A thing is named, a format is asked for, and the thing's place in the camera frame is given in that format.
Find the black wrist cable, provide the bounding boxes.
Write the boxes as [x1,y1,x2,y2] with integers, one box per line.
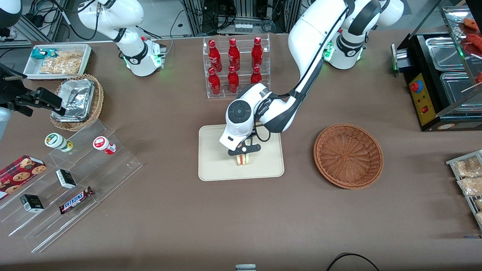
[253,122,272,143]

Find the beige rectangular tray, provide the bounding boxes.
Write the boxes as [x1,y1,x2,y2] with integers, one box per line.
[198,124,285,182]

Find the clear acrylic snack tray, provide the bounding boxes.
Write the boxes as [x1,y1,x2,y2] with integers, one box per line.
[446,150,482,230]

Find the light grey left wrist camera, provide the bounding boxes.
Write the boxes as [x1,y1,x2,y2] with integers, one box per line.
[220,130,247,152]

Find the small black carton box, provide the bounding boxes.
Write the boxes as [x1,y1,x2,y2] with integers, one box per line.
[20,194,44,213]
[56,169,77,189]

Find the clear acrylic bottle rack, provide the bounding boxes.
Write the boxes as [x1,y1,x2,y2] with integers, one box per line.
[203,34,271,99]

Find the black food warmer machine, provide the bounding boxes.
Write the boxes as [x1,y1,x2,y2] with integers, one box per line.
[391,0,482,132]

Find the green sunflower lidded cup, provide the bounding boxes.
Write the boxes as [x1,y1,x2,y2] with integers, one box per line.
[44,133,74,153]

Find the teal snack packet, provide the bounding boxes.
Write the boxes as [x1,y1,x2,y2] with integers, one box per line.
[31,48,57,60]

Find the black cable loop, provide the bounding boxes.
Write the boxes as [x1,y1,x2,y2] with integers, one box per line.
[326,253,381,271]

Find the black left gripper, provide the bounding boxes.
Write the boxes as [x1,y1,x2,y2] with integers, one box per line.
[228,138,261,163]

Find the steel food pan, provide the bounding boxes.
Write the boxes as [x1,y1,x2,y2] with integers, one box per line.
[426,37,466,71]
[440,72,482,104]

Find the clear bag of crackers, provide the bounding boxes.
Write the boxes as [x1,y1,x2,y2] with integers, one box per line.
[56,51,83,63]
[40,58,82,75]
[453,156,482,178]
[458,177,482,196]

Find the large brown wicker basket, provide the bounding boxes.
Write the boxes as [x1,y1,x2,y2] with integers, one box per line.
[313,123,384,189]

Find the clear acrylic tiered shelf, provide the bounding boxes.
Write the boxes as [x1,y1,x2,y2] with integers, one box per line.
[0,120,143,253]

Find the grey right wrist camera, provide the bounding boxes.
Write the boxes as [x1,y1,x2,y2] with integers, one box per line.
[0,107,12,142]

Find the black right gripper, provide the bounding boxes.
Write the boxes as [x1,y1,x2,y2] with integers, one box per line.
[0,63,63,117]

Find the aluminium foil container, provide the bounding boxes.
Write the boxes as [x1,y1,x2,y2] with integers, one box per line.
[52,78,95,122]

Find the white plastic snack tray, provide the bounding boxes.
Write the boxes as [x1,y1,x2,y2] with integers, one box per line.
[23,44,92,80]

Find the small light wicker basket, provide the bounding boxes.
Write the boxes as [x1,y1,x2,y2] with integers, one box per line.
[50,74,104,132]

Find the red tartan cookie box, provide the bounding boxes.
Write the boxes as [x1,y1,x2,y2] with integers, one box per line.
[0,155,47,200]

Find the Snickers chocolate bar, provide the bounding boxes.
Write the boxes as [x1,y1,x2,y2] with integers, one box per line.
[59,186,94,215]

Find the red lidded yogurt cup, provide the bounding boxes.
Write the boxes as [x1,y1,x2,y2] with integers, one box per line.
[93,136,117,155]

